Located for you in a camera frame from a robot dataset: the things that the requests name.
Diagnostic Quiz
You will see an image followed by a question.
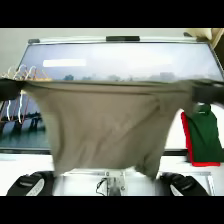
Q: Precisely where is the beige T-shirt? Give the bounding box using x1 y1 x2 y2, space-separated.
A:
21 78 202 181

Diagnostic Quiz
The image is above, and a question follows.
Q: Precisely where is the red garment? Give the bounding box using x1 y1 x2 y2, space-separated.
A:
180 111 222 168

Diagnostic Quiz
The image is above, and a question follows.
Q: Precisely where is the green garment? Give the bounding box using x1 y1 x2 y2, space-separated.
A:
185 104 224 164

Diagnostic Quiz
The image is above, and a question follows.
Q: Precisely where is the silver frame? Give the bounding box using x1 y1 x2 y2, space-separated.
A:
53 168 217 197

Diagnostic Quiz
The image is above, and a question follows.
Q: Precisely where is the black cable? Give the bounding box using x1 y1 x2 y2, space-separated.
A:
95 177 111 197

